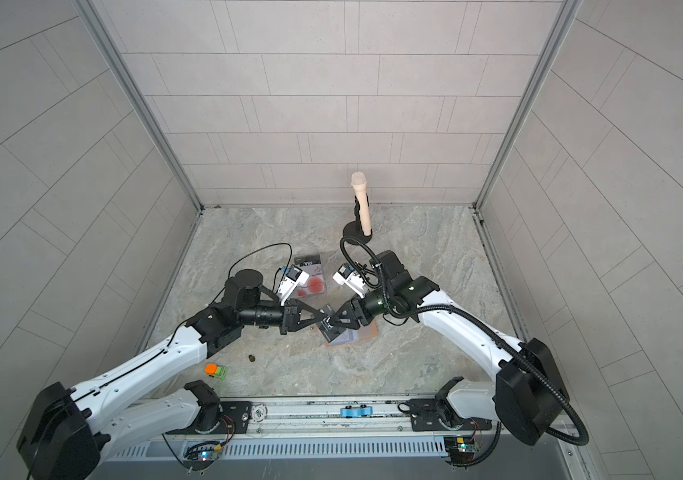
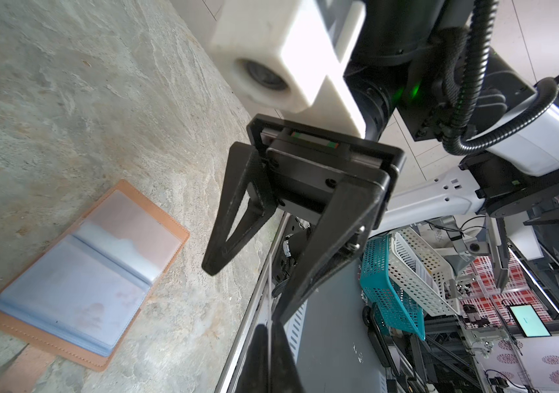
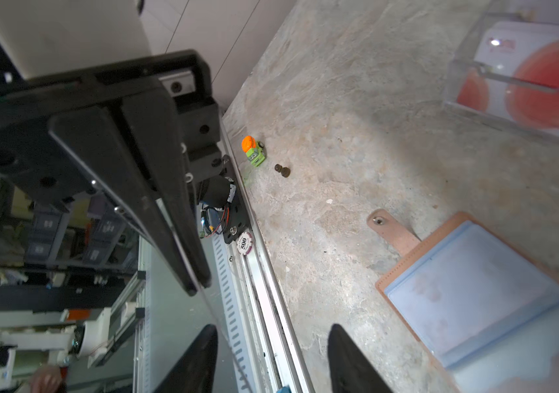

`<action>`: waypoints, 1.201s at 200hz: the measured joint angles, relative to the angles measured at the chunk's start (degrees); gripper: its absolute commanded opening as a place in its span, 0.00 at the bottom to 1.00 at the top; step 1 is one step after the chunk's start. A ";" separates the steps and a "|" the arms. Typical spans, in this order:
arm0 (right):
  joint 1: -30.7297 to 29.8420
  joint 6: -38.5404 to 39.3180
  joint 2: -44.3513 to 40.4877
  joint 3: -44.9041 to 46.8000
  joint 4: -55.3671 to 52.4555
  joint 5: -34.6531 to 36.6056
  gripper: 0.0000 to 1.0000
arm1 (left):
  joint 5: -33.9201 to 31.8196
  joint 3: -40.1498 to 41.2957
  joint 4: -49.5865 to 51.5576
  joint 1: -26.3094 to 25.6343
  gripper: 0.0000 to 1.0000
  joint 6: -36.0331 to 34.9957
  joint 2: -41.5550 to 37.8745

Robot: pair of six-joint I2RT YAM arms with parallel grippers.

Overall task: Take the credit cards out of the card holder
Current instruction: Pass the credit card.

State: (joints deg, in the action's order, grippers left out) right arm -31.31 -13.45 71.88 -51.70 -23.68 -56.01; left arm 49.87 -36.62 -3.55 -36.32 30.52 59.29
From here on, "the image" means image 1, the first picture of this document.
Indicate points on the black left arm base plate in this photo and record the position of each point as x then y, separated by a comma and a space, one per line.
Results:
227, 418

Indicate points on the clear plastic package box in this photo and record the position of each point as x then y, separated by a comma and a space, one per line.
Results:
315, 284

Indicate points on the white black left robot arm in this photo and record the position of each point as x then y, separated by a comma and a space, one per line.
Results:
70, 430

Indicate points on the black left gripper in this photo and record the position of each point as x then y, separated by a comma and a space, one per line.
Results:
290, 312

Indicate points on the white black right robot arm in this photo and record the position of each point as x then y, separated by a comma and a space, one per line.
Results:
527, 397

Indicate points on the aluminium front rail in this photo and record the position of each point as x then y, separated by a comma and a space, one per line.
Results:
319, 416

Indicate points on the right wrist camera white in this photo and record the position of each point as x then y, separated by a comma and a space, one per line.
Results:
346, 275

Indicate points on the white ventilation grille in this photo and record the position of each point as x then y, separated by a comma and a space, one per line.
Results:
297, 448

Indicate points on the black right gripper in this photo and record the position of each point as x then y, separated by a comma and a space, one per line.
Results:
361, 309

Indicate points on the right circuit board with wires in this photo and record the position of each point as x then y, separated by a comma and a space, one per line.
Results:
461, 451

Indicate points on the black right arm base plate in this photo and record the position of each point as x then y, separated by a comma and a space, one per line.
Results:
427, 415

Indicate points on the blue clip on rail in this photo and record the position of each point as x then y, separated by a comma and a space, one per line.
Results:
356, 411

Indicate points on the aluminium corner frame post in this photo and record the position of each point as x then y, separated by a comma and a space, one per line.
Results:
98, 32
556, 37

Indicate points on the aluminium corner frame post right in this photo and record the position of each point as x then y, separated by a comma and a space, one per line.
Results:
556, 37

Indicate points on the aluminium corner frame post left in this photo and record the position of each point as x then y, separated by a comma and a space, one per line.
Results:
98, 32

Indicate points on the left circuit board with wires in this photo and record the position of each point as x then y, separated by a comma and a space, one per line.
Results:
201, 456

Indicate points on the circuit board with wires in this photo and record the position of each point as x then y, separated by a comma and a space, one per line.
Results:
461, 451
201, 456

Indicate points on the black round microphone stand base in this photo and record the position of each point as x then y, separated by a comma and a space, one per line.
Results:
360, 228

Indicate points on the orange green toy car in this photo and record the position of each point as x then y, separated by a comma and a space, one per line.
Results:
215, 371

